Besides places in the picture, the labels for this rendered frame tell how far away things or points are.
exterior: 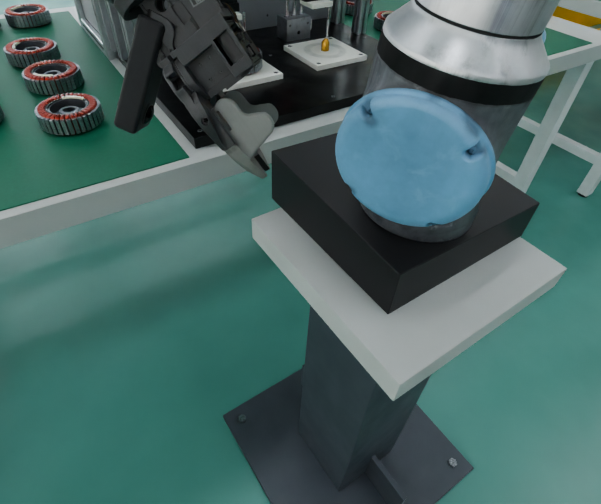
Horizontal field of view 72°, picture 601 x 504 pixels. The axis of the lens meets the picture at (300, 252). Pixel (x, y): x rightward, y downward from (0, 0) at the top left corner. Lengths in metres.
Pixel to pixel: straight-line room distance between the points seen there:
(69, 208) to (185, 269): 0.91
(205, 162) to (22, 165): 0.30
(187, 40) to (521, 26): 0.28
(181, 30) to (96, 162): 0.39
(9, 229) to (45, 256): 1.09
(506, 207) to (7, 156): 0.80
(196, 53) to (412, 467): 1.08
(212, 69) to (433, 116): 0.24
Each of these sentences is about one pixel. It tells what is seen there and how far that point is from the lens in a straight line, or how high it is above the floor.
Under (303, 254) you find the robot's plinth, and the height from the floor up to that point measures 0.75.
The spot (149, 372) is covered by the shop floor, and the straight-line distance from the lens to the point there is 1.38.
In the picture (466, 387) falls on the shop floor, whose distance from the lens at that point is 1.41.
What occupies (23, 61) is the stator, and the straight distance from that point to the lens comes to 1.21.
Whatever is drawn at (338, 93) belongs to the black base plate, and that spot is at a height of 0.77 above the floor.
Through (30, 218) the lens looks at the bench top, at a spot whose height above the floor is 0.74.
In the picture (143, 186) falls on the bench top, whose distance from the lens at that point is 0.75.
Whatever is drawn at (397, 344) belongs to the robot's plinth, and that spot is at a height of 0.75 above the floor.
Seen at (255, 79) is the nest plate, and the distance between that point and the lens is 0.97.
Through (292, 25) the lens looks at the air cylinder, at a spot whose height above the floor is 0.81.
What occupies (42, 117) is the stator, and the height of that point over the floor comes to 0.78.
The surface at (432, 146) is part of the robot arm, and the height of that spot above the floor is 1.01.
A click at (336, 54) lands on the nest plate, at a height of 0.78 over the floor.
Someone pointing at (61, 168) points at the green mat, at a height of 0.75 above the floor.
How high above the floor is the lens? 1.15
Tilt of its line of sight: 45 degrees down
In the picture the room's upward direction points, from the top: 3 degrees clockwise
